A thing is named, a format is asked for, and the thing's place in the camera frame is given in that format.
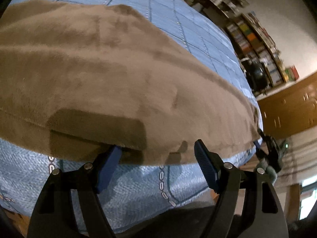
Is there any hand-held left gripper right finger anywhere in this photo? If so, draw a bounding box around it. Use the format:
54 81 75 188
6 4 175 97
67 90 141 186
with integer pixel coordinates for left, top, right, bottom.
194 139 289 238

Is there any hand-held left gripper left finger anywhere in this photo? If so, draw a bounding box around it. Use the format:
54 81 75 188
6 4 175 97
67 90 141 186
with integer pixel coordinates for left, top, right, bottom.
27 145 122 238

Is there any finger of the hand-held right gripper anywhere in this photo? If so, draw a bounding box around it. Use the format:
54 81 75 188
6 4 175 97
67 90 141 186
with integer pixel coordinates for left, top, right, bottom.
255 128 269 161

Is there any brown fleece blanket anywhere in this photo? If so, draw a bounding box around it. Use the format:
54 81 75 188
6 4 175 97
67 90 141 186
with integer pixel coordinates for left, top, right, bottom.
0 0 261 166

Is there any wooden cabinet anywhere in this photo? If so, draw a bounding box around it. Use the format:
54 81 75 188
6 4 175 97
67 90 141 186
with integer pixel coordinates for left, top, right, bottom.
256 72 317 140

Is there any window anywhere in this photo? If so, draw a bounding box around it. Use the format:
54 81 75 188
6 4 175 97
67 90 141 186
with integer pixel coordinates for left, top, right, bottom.
298 177 317 220

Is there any black round bag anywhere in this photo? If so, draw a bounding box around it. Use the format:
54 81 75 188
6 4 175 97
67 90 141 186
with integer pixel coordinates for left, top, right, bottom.
244 59 270 92

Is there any cluttered wooden bookshelf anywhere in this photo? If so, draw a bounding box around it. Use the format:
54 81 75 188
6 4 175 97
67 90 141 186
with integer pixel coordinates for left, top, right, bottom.
188 0 300 97

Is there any blue patterned bedspread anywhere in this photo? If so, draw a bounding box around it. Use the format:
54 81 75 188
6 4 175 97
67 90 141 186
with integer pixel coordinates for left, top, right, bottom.
0 0 263 236

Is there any wooden post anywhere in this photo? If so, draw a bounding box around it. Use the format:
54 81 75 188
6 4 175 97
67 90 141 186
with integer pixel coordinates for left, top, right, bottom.
284 183 301 222

